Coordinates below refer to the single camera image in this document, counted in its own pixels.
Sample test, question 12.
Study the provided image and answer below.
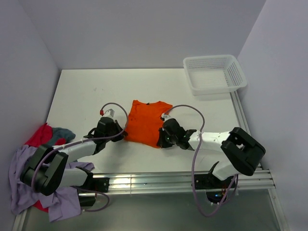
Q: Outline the orange t shirt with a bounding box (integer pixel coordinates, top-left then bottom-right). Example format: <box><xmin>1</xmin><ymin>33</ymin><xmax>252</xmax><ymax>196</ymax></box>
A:
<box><xmin>125</xmin><ymin>100</ymin><xmax>173</xmax><ymax>148</ymax></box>

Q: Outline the white perforated plastic basket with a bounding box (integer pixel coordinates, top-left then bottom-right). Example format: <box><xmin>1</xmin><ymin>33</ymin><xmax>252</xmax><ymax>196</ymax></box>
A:
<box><xmin>183</xmin><ymin>55</ymin><xmax>247</xmax><ymax>96</ymax></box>

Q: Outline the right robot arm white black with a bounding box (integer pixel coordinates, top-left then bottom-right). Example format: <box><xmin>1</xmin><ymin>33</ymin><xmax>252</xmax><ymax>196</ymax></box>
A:
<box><xmin>157</xmin><ymin>115</ymin><xmax>266</xmax><ymax>188</ymax></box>

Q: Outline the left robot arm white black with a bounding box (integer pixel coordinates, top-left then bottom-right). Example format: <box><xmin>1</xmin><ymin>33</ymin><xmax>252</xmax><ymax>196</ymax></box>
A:
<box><xmin>20</xmin><ymin>116</ymin><xmax>127</xmax><ymax>196</ymax></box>

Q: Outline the teal blue t shirt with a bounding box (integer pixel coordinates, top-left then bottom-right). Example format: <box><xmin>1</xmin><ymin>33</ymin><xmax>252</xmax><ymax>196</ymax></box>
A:
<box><xmin>51</xmin><ymin>128</ymin><xmax>76</xmax><ymax>143</ymax></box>

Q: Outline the red t shirt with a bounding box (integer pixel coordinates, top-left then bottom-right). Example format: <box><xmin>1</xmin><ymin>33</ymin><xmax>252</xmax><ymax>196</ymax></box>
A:
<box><xmin>25</xmin><ymin>123</ymin><xmax>66</xmax><ymax>148</ymax></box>

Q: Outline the lavender t shirt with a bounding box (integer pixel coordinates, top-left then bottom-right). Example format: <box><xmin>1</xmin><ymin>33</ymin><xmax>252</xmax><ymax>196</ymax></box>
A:
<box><xmin>9</xmin><ymin>141</ymin><xmax>96</xmax><ymax>222</ymax></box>

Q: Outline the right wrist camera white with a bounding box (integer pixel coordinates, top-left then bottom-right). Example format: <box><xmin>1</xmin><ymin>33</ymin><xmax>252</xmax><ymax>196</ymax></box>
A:
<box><xmin>160</xmin><ymin>113</ymin><xmax>172</xmax><ymax>121</ymax></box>

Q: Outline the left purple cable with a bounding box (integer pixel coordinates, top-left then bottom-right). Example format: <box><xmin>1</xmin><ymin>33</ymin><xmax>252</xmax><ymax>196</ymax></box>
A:
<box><xmin>31</xmin><ymin>103</ymin><xmax>129</xmax><ymax>212</ymax></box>

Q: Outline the aluminium front rail frame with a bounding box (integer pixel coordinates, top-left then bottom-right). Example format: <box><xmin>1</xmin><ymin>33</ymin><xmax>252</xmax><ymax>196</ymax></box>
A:
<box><xmin>13</xmin><ymin>169</ymin><xmax>289</xmax><ymax>231</ymax></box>

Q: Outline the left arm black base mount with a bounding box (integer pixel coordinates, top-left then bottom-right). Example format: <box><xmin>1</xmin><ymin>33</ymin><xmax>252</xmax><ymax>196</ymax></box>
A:
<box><xmin>76</xmin><ymin>177</ymin><xmax>110</xmax><ymax>212</ymax></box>

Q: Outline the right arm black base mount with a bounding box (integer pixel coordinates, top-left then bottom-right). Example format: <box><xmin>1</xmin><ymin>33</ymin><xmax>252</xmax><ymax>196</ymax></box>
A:
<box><xmin>194</xmin><ymin>173</ymin><xmax>233</xmax><ymax>204</ymax></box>

